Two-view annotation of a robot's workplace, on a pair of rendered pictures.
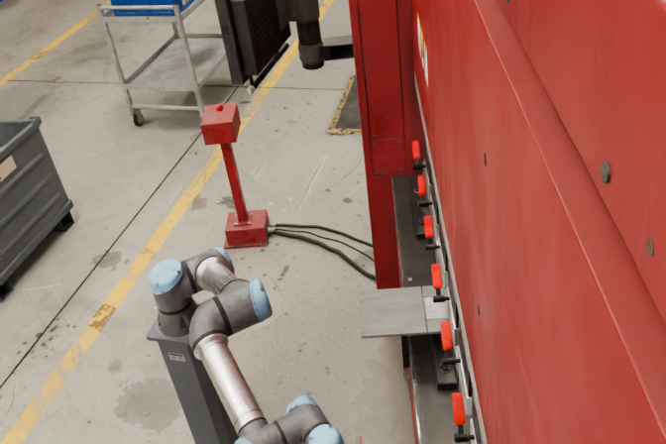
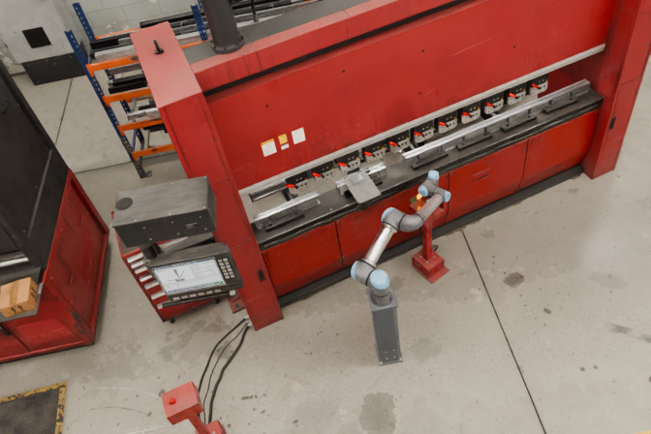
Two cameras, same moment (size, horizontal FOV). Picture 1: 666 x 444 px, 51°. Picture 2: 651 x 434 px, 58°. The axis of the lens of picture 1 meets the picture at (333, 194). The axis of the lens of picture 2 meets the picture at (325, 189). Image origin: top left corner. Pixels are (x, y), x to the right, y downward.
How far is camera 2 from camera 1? 401 cm
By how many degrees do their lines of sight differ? 77
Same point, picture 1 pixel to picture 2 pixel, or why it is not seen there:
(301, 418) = (429, 184)
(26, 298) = not seen: outside the picture
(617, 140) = not seen: outside the picture
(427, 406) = (390, 183)
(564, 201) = (472, 6)
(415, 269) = (324, 210)
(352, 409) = (338, 310)
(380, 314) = (368, 193)
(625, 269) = (481, 0)
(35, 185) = not seen: outside the picture
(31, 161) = not seen: outside the picture
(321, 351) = (307, 342)
